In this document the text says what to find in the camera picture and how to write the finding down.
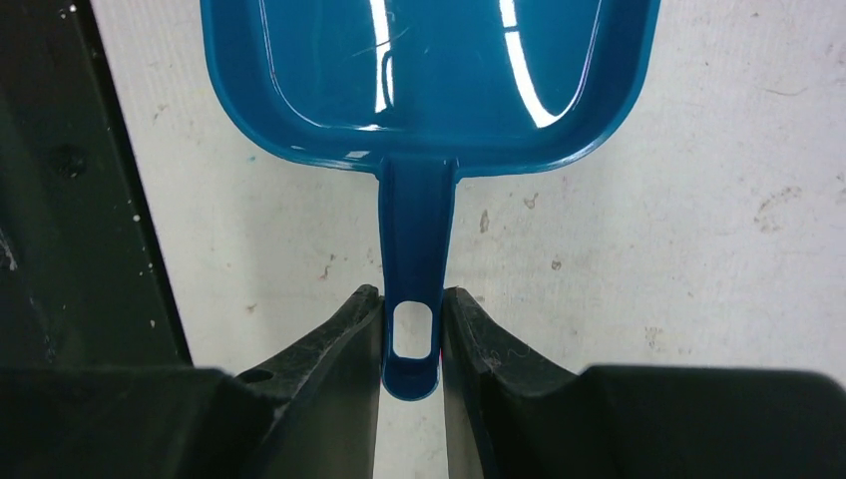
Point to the blue plastic dustpan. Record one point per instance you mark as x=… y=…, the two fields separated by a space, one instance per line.
x=420 y=95

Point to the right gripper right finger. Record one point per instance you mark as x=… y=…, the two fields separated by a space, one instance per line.
x=510 y=412

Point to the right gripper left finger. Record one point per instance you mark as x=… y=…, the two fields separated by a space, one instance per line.
x=325 y=391

